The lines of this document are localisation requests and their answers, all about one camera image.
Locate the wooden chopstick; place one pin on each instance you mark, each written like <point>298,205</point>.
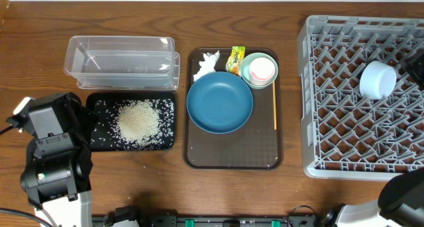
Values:
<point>274,105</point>

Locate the grey dishwasher rack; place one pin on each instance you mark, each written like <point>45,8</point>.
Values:
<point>345,135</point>

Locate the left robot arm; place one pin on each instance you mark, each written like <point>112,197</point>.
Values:
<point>58,160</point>

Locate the pile of rice grains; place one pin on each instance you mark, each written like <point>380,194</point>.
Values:
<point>137,122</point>

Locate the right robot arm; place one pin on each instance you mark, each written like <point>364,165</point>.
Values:
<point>401,201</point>

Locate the crumpled white tissue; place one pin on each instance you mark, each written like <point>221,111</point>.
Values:
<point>207,65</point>

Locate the clear plastic bin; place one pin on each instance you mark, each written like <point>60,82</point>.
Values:
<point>123,62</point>

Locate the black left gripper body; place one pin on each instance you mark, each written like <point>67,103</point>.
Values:
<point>83,120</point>

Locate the brown serving tray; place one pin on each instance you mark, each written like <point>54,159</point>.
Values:
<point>256,145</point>

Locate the mint green bowl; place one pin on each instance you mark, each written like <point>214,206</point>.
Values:
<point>245,65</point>

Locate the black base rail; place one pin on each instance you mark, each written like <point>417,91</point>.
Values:
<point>133,216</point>

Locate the dark blue plate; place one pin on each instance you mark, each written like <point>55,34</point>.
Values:
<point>219,102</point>

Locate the yellow snack wrapper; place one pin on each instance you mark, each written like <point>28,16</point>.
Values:
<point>235,59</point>

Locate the pink cup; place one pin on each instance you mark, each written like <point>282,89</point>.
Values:
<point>261,71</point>

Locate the black tray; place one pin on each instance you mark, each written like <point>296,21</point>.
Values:
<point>102,141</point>

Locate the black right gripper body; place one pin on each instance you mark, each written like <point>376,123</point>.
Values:
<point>415,67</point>

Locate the light blue bowl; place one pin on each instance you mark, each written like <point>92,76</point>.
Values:
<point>377,80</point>

